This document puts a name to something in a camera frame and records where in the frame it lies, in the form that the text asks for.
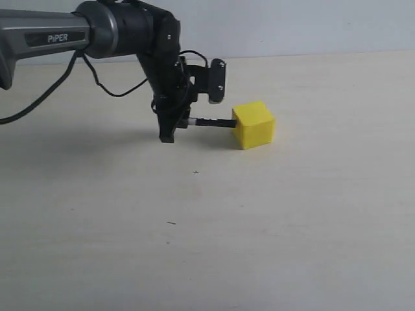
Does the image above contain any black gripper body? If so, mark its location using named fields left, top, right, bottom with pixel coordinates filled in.
left=150, top=56, right=209, bottom=115

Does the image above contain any black and white marker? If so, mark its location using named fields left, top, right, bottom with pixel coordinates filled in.
left=187, top=118, right=237, bottom=128

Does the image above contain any yellow cube block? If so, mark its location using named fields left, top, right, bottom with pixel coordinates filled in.
left=232, top=101, right=276, bottom=150

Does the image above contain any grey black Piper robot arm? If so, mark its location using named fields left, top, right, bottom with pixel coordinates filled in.
left=1, top=1, right=224, bottom=143

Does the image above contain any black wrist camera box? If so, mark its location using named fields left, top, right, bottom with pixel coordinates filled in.
left=207, top=58, right=227, bottom=104

